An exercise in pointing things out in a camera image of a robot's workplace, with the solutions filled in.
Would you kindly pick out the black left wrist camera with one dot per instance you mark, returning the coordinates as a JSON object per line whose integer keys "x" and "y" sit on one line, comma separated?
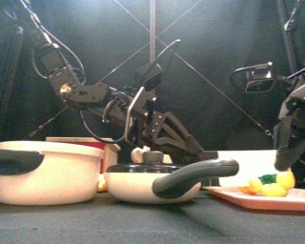
{"x": 150, "y": 75}

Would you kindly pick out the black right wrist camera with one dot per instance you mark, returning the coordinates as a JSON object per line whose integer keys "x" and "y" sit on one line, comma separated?
{"x": 259, "y": 80}

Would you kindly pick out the orange toy fruit piece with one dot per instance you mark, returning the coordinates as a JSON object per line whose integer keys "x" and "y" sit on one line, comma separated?
{"x": 246, "y": 190}

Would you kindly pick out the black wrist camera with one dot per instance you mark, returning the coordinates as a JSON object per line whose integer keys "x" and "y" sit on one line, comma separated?
{"x": 259, "y": 80}
{"x": 150, "y": 75}

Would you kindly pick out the metal frame pole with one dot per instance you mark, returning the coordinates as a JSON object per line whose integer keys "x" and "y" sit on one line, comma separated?
{"x": 152, "y": 28}

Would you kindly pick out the black pan lid with knob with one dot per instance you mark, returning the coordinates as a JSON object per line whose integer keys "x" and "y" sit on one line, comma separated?
{"x": 147, "y": 166}

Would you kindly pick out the pink plastic tray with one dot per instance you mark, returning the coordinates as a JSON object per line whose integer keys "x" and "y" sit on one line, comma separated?
{"x": 270, "y": 200}

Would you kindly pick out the large yellow toy lemon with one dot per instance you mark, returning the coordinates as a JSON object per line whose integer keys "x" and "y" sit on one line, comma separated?
{"x": 286, "y": 179}

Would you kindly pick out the small yellow toy fruit piece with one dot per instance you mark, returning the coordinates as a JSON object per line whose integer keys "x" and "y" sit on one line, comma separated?
{"x": 255, "y": 184}

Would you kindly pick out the round yellow toy fruit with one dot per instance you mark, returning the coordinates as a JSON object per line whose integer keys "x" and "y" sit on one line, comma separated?
{"x": 272, "y": 190}

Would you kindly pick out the dark frame pole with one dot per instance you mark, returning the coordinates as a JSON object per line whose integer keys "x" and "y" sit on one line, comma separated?
{"x": 287, "y": 35}

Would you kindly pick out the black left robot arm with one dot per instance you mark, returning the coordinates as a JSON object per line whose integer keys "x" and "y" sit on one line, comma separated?
{"x": 80, "y": 92}

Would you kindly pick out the green toy leaf piece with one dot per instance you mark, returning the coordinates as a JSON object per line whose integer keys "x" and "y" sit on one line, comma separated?
{"x": 267, "y": 178}

